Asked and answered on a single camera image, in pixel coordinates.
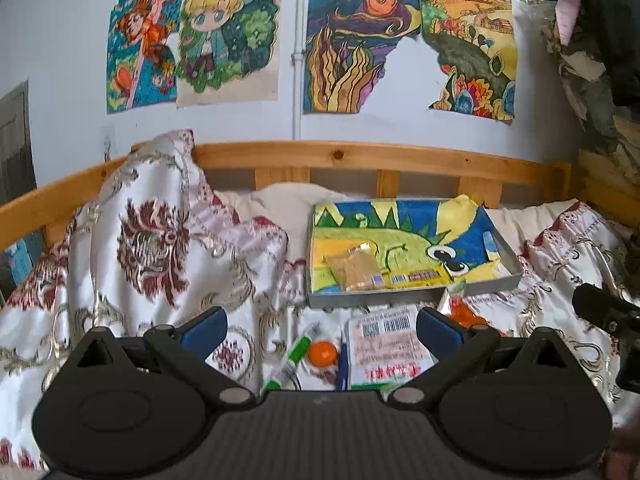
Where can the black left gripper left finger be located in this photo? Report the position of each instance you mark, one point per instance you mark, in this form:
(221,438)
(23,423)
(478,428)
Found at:
(127,407)

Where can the red-haired girl painting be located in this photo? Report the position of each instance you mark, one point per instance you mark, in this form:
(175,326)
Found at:
(140,66)

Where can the white red-text snack packet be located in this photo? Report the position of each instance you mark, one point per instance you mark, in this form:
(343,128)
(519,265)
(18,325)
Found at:
(383,350)

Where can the swirly sun painting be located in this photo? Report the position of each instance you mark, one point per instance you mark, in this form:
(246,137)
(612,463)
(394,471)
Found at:
(347,45)

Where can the orange round candy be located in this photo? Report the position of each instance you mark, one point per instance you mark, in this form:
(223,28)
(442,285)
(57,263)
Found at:
(322,354)

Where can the wooden bed headboard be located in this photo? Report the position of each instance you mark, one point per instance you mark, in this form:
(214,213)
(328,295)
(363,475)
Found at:
(480,176)

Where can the clear bag of puffed snack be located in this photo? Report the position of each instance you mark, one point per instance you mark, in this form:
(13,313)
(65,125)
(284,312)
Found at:
(355,269)

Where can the yellow snack bar pack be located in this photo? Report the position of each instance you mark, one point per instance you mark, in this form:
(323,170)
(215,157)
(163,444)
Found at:
(424,278)

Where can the orange snack packet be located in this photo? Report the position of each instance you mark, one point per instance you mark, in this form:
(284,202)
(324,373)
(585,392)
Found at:
(453,305)

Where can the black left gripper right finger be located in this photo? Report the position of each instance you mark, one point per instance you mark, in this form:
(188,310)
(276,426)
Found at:
(507,404)

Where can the landscape painting on wall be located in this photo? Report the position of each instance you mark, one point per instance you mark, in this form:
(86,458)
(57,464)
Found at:
(476,51)

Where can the white pillow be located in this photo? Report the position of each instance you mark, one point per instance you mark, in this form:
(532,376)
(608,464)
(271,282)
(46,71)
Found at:
(289,205)

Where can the white floral embroidered blanket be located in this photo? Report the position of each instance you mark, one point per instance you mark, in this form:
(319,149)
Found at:
(153,248)

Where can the green white tube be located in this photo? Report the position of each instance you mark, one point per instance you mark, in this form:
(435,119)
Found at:
(284,373)

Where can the blond boy painting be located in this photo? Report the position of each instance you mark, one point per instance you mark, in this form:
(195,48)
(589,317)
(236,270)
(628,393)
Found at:
(228,51)

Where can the tray with dinosaur painting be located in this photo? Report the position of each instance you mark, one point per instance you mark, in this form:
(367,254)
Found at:
(456,234)

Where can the white wall pipe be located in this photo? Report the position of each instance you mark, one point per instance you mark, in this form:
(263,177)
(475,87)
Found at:
(298,59)

